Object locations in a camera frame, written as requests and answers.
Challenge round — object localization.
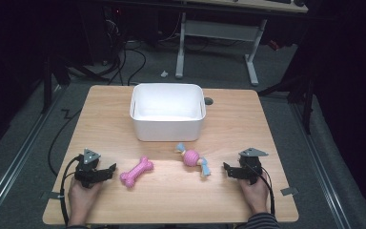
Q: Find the thin black floor cable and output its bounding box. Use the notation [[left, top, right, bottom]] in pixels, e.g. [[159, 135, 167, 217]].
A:
[[47, 108, 83, 177]]

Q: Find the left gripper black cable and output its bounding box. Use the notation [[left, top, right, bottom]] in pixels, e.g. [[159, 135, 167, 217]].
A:
[[59, 155, 84, 227]]

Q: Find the metal floor rail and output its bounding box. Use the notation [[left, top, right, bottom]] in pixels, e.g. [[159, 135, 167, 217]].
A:
[[290, 102, 353, 229], [0, 85, 69, 225]]

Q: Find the person's right hand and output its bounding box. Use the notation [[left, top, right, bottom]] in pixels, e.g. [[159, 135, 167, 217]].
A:
[[239, 171, 271, 215]]

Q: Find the small red object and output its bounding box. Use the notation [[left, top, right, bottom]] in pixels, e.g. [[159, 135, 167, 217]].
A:
[[268, 39, 281, 52]]

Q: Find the grey-legged wooden desk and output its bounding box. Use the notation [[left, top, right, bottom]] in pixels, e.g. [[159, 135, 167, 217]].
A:
[[174, 0, 309, 87]]

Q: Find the white plastic bin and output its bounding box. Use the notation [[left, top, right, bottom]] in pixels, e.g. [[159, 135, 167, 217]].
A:
[[129, 83, 207, 142]]

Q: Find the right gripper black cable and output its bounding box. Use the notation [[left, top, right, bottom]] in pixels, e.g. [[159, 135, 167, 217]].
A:
[[249, 161, 276, 218]]

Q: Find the pink spiky bone toy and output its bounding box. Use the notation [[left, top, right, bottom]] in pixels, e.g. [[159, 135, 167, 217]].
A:
[[119, 155, 155, 189]]

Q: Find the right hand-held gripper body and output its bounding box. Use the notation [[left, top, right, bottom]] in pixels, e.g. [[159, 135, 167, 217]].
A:
[[237, 147, 270, 186]]

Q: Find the person's left hand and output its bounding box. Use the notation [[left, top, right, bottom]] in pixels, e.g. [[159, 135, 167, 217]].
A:
[[68, 177, 104, 226]]

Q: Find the black metal stand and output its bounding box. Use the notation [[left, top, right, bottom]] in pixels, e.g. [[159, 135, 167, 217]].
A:
[[256, 31, 316, 135], [40, 52, 72, 115]]

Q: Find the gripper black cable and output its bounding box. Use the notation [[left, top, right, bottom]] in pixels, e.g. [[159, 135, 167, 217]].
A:
[[249, 161, 276, 218], [59, 155, 84, 227]]

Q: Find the grey tape piece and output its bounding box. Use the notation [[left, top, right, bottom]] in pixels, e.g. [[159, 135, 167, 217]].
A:
[[280, 186, 299, 197], [39, 190, 65, 200]]

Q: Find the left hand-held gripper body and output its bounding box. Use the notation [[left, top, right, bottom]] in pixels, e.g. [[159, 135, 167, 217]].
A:
[[74, 148, 102, 189]]

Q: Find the pink ball rope toy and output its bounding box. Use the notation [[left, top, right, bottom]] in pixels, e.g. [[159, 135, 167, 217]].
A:
[[174, 142, 212, 177]]

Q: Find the black computer tower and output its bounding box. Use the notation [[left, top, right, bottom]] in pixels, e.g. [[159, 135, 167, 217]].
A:
[[101, 5, 127, 66]]

